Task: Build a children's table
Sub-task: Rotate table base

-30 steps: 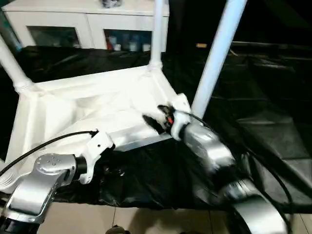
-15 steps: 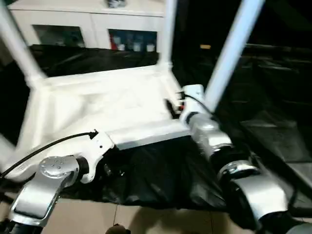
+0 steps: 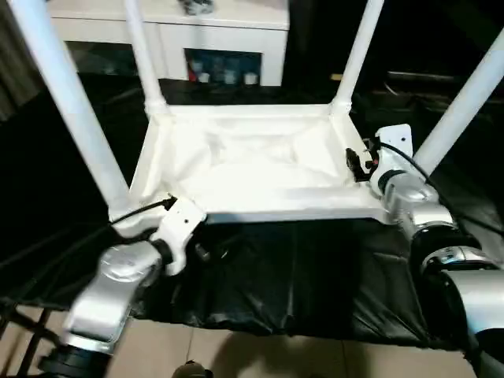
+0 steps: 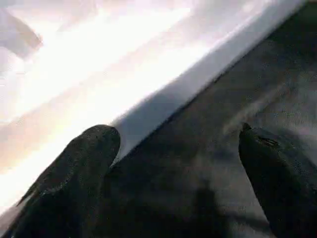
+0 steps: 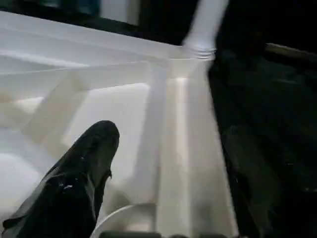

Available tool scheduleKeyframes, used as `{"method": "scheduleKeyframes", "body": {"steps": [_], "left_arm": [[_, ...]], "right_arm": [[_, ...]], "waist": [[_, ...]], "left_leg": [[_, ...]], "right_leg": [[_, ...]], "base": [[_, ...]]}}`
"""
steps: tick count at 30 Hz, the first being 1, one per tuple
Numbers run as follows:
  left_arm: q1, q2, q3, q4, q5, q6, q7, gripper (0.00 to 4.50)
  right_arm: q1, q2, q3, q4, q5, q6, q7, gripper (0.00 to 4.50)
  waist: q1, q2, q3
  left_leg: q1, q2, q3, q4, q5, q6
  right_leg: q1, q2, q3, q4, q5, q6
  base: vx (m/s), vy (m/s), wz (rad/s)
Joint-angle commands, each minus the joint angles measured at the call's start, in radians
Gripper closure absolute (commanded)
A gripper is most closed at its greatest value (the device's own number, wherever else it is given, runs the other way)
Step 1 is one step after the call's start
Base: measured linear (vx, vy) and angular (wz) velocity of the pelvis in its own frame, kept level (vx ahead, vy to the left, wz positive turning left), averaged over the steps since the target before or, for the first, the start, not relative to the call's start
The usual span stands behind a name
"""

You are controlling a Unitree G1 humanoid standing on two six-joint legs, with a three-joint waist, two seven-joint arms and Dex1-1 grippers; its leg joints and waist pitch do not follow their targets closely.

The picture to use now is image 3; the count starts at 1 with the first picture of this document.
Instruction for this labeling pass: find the black work mat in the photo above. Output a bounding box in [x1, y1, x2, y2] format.
[0, 76, 504, 351]

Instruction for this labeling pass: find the black folding table frame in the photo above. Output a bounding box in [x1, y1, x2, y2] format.
[0, 298, 60, 378]

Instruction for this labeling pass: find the white plastic table top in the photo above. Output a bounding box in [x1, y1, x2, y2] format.
[108, 102, 395, 241]

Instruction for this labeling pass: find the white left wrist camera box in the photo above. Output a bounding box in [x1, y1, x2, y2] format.
[157, 198, 208, 276]

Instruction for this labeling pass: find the dark robot body part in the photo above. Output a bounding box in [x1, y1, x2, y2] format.
[175, 360, 213, 378]

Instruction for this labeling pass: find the beige curtain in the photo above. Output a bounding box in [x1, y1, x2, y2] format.
[0, 0, 44, 121]

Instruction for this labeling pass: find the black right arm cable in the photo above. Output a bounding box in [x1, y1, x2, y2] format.
[377, 141, 485, 253]

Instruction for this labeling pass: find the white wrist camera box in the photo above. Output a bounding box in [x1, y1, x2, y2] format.
[157, 198, 208, 276]
[369, 124, 413, 194]

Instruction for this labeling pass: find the white cabinet with glass doors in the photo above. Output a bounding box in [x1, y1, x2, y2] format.
[46, 0, 291, 88]

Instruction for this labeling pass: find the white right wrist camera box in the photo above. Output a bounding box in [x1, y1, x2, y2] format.
[369, 124, 413, 194]

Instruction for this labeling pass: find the long black metal bar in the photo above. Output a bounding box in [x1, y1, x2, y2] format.
[387, 71, 504, 86]

